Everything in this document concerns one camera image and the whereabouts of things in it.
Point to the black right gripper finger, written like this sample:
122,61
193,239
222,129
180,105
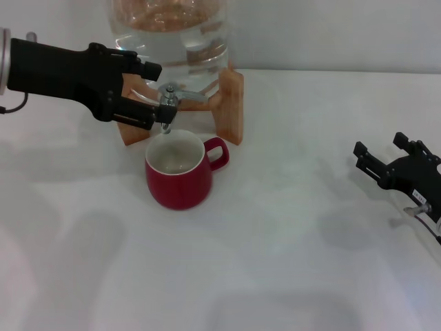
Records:
413,146
370,163

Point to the clear glass water dispenser jar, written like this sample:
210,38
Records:
193,45

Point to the wooden dispenser stand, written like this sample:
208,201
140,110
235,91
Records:
231,110

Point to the chrome faucet tap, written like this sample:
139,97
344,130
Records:
186,93

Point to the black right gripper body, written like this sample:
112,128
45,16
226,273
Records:
417,176

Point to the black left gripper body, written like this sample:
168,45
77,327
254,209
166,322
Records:
62,76

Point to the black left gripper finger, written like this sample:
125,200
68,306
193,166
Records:
138,67
138,112

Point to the red ceramic cup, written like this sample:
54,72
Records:
179,189

